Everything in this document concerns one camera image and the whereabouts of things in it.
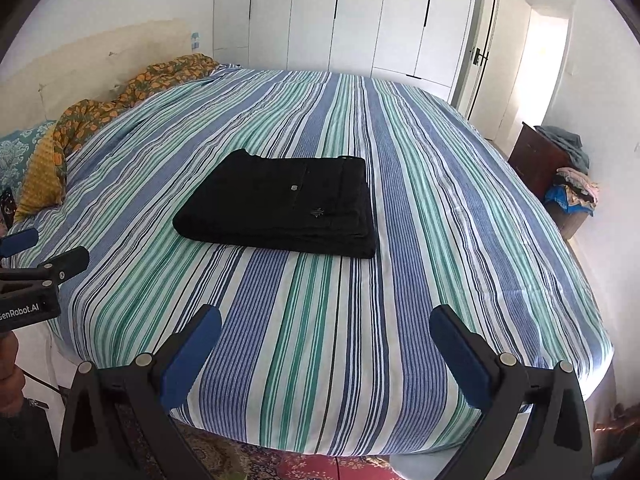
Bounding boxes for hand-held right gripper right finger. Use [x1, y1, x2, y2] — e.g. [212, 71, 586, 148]
[429, 304, 596, 480]

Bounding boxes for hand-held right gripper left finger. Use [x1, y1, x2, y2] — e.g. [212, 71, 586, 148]
[57, 304, 222, 480]

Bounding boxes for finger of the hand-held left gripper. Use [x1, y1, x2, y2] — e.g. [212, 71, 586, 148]
[36, 246, 91, 287]
[0, 227, 40, 259]

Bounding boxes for black pants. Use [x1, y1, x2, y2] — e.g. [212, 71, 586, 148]
[172, 149, 378, 260]

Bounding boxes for person's left hand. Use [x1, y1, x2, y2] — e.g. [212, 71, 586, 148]
[0, 330, 22, 386]

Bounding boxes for yellow dotted pillow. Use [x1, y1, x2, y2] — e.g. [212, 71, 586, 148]
[14, 125, 68, 223]

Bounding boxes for teal patterned pillow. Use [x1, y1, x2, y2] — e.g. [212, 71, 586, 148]
[0, 121, 57, 192]

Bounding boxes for striped bed sheet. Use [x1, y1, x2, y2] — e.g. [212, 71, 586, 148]
[10, 63, 615, 457]

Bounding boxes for patterned red rug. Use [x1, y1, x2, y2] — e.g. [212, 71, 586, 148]
[115, 400, 401, 480]

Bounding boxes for orange floral blanket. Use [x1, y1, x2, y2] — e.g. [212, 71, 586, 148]
[52, 53, 221, 161]

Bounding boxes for beige headboard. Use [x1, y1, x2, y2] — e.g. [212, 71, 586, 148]
[0, 19, 216, 136]

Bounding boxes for pile of clothes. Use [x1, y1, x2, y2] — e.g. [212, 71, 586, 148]
[537, 125, 601, 217]

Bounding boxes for dark wooden cabinet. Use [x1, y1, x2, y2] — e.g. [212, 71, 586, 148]
[507, 121, 573, 202]

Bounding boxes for white door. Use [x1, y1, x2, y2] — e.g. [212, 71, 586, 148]
[450, 0, 533, 143]

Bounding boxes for white wardrobe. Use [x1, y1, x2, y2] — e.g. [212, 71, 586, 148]
[212, 0, 481, 106]

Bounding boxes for black cable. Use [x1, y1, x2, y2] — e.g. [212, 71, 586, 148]
[19, 369, 67, 397]

